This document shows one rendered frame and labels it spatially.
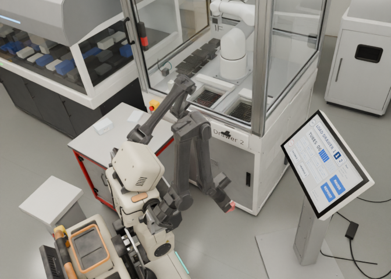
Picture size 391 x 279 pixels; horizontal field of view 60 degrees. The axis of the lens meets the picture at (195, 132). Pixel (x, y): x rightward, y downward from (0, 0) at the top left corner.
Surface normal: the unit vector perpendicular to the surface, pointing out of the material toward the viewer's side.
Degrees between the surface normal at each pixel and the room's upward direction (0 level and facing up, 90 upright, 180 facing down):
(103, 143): 0
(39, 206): 0
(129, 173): 48
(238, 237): 0
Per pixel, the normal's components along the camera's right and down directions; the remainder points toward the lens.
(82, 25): 0.81, 0.34
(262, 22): -0.58, 0.59
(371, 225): -0.08, -0.73
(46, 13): -0.57, 0.29
